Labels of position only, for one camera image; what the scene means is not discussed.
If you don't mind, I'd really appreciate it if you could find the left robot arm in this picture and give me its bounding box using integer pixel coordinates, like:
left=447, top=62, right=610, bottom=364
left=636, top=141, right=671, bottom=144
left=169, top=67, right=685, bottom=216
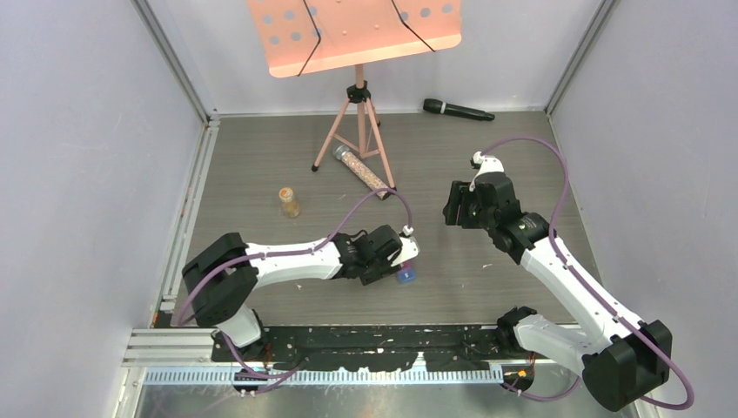
left=182, top=225, right=419, bottom=361

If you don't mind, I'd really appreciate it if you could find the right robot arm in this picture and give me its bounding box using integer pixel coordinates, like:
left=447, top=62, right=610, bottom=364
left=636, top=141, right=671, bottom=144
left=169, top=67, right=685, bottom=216
left=442, top=172, right=673, bottom=412

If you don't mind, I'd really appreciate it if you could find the pink blue weekly pill organizer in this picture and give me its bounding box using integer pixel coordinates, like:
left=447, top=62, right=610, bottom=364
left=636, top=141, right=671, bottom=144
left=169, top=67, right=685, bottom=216
left=396, top=261, right=417, bottom=284

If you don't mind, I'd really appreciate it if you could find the small amber pill bottle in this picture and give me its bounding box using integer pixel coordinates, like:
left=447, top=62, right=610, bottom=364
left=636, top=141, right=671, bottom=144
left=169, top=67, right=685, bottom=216
left=278, top=187, right=301, bottom=219

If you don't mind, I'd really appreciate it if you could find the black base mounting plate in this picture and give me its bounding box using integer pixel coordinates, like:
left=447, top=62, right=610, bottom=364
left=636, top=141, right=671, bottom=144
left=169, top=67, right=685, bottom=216
left=236, top=325, right=540, bottom=372

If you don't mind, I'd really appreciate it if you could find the black microphone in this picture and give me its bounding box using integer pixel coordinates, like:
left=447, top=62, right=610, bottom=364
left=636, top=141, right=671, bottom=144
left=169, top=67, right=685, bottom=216
left=422, top=98, right=496, bottom=122

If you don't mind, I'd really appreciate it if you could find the pink music stand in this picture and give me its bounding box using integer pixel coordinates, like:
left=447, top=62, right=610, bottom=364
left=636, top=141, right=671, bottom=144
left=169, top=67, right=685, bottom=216
left=246, top=0, right=462, bottom=188

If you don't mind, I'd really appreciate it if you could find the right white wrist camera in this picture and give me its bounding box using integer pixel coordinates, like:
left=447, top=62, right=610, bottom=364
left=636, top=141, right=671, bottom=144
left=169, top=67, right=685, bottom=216
left=469, top=152, right=505, bottom=191

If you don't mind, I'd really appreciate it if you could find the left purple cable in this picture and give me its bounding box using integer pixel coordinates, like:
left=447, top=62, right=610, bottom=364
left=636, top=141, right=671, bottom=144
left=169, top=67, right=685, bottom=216
left=172, top=186, right=415, bottom=396

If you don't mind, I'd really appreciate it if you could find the purple cable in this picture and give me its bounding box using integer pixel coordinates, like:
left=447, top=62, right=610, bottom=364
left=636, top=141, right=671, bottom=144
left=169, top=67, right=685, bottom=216
left=478, top=136, right=696, bottom=412
left=172, top=186, right=415, bottom=396

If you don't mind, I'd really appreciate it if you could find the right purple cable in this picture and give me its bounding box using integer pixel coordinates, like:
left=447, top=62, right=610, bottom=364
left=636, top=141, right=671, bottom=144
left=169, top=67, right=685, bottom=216
left=478, top=136, right=696, bottom=412

